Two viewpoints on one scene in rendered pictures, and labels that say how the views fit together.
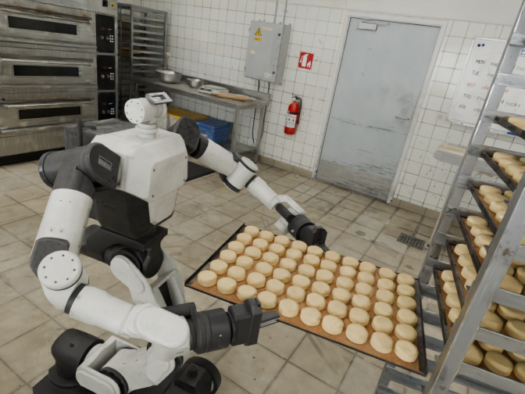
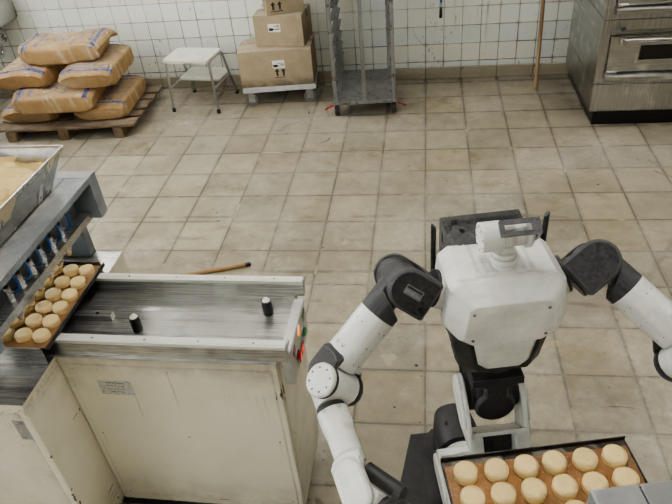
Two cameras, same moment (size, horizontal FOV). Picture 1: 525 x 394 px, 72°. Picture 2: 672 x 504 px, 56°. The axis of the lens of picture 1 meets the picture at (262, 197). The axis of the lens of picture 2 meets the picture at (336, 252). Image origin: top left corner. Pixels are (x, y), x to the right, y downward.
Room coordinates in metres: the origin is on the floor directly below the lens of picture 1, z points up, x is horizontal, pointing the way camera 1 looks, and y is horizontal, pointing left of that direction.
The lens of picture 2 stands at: (0.35, -0.55, 2.17)
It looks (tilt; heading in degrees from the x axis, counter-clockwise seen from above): 37 degrees down; 72
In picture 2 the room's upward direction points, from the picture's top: 6 degrees counter-clockwise
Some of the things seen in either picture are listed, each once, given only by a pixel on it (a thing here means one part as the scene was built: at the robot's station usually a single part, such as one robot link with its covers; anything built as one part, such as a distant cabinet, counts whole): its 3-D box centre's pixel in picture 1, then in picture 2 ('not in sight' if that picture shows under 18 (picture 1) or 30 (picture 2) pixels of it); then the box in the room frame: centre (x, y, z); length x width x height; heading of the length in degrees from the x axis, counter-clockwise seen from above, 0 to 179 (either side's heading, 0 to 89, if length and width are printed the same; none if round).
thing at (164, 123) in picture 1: (168, 117); not in sight; (5.43, 1.61, 0.36); 0.47 x 0.39 x 0.26; 150
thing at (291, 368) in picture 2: not in sight; (294, 340); (0.64, 0.87, 0.77); 0.24 x 0.04 x 0.14; 61
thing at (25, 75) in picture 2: not in sight; (38, 66); (-0.21, 5.15, 0.47); 0.72 x 0.42 x 0.17; 62
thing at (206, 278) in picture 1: (207, 278); (465, 473); (0.79, 0.11, 0.99); 0.05 x 0.05 x 0.02
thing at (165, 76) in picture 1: (169, 77); not in sight; (5.41, 1.62, 0.95); 0.39 x 0.39 x 0.14
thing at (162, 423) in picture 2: not in sight; (205, 402); (0.32, 1.04, 0.45); 0.70 x 0.34 x 0.90; 151
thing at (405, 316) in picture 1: (406, 317); not in sight; (0.77, -0.42, 0.99); 0.05 x 0.05 x 0.02
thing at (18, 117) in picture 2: not in sight; (44, 100); (-0.26, 5.14, 0.19); 0.72 x 0.42 x 0.15; 64
